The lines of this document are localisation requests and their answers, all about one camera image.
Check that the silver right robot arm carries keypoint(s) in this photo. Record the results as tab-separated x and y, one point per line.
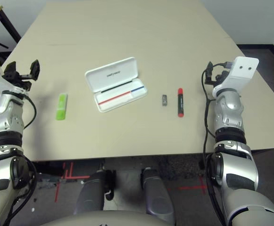
231	110

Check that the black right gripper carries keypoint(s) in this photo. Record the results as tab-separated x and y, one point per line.
221	75

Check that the grey robot right leg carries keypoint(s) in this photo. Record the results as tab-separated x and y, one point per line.
155	195

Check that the side table with black frame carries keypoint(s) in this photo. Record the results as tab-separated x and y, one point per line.
8	26

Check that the grey robot leg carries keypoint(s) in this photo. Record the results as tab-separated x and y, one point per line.
155	195
89	195

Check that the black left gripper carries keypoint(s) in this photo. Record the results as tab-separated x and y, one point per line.
21	80

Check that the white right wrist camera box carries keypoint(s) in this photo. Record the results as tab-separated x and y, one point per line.
243	68

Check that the white hinged pencil case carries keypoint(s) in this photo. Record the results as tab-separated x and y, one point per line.
118	73

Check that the grey robot left leg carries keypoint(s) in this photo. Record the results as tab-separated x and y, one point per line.
89	195

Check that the small black eraser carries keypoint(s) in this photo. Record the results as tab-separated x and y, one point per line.
164	100

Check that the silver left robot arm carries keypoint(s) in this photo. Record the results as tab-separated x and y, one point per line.
7	113

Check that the black marker with red cap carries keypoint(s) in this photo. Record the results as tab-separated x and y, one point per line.
180	103

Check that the red floor tape cross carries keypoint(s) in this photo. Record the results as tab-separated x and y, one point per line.
193	188

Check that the grey robot torso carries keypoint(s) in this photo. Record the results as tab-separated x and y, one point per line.
103	219

